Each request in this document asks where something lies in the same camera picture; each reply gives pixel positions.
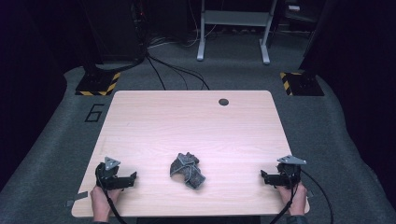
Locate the black cabinet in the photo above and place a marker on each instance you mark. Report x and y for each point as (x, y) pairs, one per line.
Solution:
(115, 28)

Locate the person's left hand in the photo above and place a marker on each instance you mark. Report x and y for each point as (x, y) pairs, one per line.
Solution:
(101, 202)

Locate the white desk frame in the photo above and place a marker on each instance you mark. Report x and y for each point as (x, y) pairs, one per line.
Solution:
(235, 18)

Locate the round table grommet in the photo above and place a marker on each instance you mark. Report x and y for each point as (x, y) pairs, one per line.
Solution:
(223, 102)

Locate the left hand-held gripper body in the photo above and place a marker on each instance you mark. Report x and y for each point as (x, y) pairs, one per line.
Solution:
(107, 175)

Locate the grey towel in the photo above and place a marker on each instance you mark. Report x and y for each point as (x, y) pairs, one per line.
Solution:
(186, 170)

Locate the black stand with striped base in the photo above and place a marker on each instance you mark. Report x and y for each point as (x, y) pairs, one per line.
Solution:
(303, 84)
(98, 83)

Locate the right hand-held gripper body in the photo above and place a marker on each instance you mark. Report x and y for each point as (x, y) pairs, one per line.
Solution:
(289, 172)

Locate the grey tape strip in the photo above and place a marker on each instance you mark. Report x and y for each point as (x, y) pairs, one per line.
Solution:
(309, 193)
(77, 198)

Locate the person's right hand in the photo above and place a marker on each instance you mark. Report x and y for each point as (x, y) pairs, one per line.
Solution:
(295, 199)

